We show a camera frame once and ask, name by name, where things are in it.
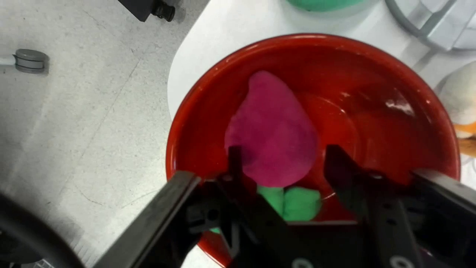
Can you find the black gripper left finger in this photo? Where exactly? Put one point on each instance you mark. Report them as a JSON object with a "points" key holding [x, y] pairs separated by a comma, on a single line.
{"points": [[235, 161]]}

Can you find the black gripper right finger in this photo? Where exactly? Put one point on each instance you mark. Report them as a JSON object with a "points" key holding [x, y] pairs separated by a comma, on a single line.
{"points": [[343, 172]]}

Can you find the pink plushy with green leaves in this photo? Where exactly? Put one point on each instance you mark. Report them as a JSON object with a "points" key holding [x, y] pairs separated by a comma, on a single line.
{"points": [[273, 128]]}

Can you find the red bowl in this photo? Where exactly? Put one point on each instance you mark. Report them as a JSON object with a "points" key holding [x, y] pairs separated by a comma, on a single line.
{"points": [[347, 64]]}

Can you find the green plush ball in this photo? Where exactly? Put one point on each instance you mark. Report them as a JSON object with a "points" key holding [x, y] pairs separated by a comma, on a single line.
{"points": [[322, 3]]}

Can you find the grey toy burner grate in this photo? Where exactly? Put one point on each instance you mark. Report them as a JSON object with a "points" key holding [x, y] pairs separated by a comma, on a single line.
{"points": [[447, 24]]}

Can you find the small grey cylinder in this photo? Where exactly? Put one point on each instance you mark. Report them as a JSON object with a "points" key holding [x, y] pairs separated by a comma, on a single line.
{"points": [[30, 60]]}

